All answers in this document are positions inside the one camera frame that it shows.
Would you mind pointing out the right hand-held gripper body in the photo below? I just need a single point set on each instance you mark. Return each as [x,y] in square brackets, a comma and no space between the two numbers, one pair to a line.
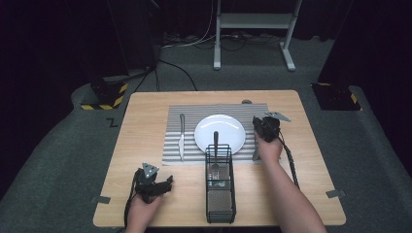
[270,129]

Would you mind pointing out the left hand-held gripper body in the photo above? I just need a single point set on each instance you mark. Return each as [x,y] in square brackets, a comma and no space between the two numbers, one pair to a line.
[146,187]

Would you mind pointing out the table knife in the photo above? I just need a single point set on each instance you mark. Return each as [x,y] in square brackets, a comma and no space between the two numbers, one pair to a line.
[182,124]

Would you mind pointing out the person's right hand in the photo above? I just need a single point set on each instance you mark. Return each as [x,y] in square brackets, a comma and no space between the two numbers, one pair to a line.
[270,152]

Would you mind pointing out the person's left hand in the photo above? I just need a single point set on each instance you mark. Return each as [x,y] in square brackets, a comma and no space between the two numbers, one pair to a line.
[142,213]

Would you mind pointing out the white round plate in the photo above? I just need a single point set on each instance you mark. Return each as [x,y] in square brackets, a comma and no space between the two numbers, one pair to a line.
[223,126]

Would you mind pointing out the black cutlery in basket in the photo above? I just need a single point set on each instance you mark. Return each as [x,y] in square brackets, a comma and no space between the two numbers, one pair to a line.
[216,142]

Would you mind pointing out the grey tape piece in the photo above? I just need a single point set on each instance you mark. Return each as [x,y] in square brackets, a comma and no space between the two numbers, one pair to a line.
[101,199]
[336,193]

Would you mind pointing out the striped grey placemat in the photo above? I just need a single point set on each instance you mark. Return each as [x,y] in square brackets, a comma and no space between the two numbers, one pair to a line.
[175,129]

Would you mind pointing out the black base with yellow mark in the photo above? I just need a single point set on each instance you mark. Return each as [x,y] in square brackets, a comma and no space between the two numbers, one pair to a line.
[333,97]

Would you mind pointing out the black yellow striped base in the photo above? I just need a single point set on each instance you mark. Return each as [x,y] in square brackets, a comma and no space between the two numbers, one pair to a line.
[108,97]

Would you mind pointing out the white metal stand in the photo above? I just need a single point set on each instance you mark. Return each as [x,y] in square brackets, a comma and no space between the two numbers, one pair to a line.
[256,21]

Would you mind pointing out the tall black cabinet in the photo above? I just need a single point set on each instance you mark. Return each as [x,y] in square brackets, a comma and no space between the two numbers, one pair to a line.
[136,39]

